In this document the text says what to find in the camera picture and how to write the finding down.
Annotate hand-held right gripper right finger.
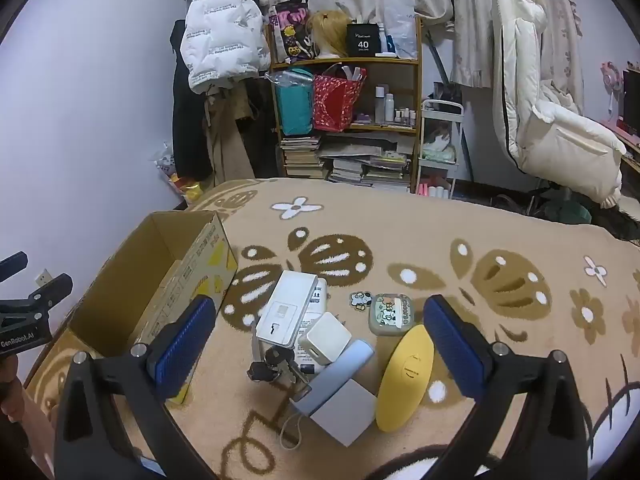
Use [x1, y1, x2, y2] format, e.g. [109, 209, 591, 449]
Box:
[424, 294, 588, 480]

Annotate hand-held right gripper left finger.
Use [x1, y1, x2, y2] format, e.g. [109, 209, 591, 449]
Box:
[54, 294, 221, 480]

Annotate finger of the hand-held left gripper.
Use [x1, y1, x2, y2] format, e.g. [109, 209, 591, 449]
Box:
[0, 251, 30, 284]
[20, 272, 74, 312]

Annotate yellow oval case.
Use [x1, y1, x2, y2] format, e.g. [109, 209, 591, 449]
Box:
[376, 324, 437, 434]

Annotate green cartoon earbuds case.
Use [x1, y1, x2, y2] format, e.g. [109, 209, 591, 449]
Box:
[368, 293, 416, 337]

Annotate black key fob bunch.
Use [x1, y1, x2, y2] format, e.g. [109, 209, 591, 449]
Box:
[246, 345, 307, 387]

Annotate cardboard box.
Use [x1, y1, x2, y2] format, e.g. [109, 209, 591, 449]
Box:
[67, 210, 240, 406]

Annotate white power strip box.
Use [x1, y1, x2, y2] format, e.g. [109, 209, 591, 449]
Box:
[256, 270, 320, 350]

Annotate grey card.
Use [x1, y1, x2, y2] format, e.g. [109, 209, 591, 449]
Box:
[310, 379, 377, 448]

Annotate white charger cube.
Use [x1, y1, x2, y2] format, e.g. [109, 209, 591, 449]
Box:
[298, 311, 353, 367]

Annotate white tube with text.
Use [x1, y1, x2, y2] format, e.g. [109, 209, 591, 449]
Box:
[295, 277, 329, 376]

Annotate person's left hand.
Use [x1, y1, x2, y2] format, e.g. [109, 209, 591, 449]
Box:
[0, 354, 57, 466]

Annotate tan printed blanket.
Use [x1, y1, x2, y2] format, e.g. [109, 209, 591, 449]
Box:
[22, 177, 640, 480]

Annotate snack bags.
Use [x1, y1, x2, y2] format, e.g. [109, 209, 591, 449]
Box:
[155, 142, 203, 198]

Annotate pile of magazines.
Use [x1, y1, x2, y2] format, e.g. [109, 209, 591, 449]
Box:
[320, 132, 416, 191]

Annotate beige coat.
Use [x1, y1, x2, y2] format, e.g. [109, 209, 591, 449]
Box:
[202, 80, 258, 188]

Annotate black coat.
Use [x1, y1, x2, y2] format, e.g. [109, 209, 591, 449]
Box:
[170, 20, 216, 183]

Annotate stack of books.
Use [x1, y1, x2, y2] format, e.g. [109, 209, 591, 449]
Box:
[279, 135, 323, 179]

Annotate white padded chair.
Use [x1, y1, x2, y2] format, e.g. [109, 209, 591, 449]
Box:
[490, 0, 628, 208]

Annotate white cart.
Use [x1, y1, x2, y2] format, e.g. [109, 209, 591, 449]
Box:
[416, 99, 466, 201]

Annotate wooden desk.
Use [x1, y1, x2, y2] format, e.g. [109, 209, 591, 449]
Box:
[617, 120, 640, 211]

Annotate teal bag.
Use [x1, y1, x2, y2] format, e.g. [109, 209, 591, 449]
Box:
[265, 67, 316, 137]

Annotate red gift bag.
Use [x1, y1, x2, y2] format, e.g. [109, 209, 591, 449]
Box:
[312, 62, 367, 133]

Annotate wooden shelf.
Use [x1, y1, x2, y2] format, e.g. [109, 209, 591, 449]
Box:
[265, 15, 423, 193]

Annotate white puffer jacket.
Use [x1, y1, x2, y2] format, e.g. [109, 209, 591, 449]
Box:
[180, 0, 271, 96]

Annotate pink fan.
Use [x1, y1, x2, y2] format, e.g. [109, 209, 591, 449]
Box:
[601, 60, 626, 121]

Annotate black box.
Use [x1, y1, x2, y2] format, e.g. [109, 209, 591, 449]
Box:
[346, 22, 383, 57]

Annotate white plastic bag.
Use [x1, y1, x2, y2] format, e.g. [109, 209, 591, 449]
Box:
[382, 0, 418, 58]

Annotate printed tote bag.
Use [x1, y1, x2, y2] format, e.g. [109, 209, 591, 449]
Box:
[269, 0, 321, 63]

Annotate blonde wig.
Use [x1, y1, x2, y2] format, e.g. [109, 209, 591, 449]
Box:
[306, 10, 353, 58]

